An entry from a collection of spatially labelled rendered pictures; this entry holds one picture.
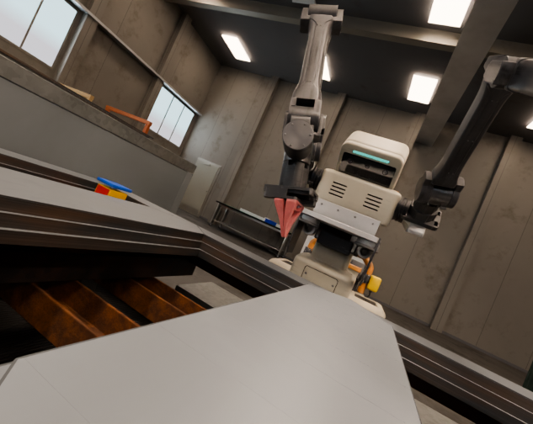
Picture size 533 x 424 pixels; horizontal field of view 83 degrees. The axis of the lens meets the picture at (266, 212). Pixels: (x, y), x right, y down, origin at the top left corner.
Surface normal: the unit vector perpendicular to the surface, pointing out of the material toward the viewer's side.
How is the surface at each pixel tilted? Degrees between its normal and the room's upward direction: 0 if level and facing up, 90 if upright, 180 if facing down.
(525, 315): 90
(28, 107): 90
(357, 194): 98
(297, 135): 86
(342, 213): 90
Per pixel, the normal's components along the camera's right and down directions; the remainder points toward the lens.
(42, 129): 0.85, 0.37
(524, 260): -0.30, -0.15
